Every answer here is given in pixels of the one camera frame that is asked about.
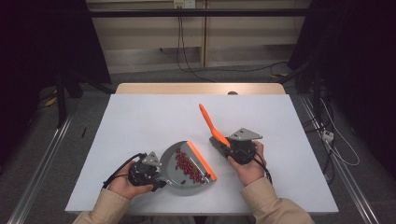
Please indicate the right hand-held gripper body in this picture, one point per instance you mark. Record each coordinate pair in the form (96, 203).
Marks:
(244, 151)

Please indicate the grey dustpan with orange edge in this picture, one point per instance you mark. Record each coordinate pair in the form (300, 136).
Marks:
(172, 183)

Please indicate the black horizontal bar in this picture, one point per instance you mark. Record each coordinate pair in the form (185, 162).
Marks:
(199, 12)

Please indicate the white wall socket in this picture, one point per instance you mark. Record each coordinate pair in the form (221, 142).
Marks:
(184, 3)

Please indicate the person's right hand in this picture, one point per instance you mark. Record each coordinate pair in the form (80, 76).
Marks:
(250, 172)

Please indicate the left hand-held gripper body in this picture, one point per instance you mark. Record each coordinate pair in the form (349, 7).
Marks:
(144, 174)

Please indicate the white power strip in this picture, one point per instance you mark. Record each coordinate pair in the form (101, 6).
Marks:
(328, 136)

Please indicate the dark curtain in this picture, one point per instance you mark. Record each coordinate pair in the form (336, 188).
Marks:
(37, 46)
(358, 56)

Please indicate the orange brush with grey bristles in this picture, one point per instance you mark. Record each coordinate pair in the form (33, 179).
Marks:
(211, 124)

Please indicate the person's left hand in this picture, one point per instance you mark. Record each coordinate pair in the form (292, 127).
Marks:
(124, 185)

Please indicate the aluminium floor rail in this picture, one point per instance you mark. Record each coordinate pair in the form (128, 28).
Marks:
(40, 168)
(348, 180)

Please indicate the wooden table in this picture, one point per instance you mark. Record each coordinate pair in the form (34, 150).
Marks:
(186, 88)

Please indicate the black metal stand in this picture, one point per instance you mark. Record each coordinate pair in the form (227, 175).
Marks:
(316, 93)
(60, 99)

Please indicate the red beans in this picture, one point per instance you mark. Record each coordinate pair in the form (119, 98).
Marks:
(188, 166)

